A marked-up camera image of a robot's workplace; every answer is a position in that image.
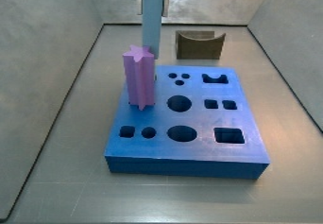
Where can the grey-blue rectangular block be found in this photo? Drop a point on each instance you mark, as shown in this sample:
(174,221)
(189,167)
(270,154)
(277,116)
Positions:
(152,9)

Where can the black curved fixture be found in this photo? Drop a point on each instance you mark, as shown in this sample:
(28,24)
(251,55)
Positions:
(198,45)

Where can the blue foam shape board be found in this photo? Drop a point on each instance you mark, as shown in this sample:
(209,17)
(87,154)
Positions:
(198,132)

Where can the purple star prism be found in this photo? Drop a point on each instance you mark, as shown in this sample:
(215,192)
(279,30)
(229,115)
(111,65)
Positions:
(139,65)

